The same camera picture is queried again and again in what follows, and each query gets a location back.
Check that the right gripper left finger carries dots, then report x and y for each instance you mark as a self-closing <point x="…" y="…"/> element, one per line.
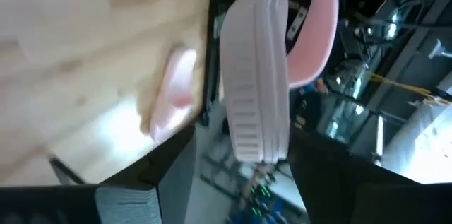
<point x="70" y="204"/>

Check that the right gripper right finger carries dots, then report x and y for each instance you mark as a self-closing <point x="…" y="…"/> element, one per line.
<point x="353" y="195"/>

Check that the backlit rainbow keyboard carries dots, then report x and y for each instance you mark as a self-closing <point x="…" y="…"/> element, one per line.
<point x="257" y="199"/>

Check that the pink slide sandal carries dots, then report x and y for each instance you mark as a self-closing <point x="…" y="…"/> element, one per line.
<point x="174" y="93"/>
<point x="254" y="75"/>

